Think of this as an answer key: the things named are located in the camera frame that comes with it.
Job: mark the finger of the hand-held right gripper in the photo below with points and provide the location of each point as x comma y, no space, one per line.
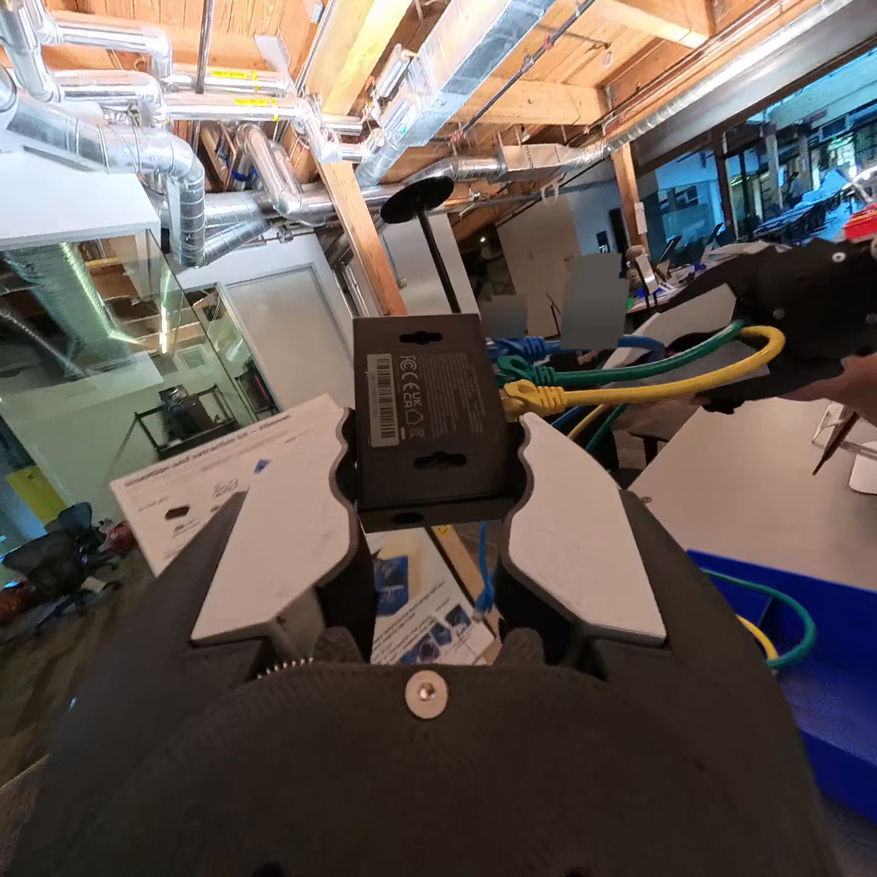
634,353
699,312

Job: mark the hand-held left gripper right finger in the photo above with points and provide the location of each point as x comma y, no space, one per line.
575,534

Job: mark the blue plastic bin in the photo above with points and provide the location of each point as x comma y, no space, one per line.
843,685

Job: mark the black office chair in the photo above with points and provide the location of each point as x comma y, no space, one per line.
55,562

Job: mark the silver pipe cluster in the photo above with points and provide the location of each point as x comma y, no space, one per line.
103,137

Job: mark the wooden post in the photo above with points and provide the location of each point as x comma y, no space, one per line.
363,240

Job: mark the silver ventilation duct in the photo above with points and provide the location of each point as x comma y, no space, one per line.
479,168

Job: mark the black stand pole with disc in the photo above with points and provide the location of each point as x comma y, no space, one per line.
418,199

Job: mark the instruction sheet in acrylic holder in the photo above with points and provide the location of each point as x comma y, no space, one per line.
192,493

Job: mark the black network switch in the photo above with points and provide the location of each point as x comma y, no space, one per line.
438,425

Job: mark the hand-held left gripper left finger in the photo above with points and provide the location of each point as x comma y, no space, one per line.
288,527

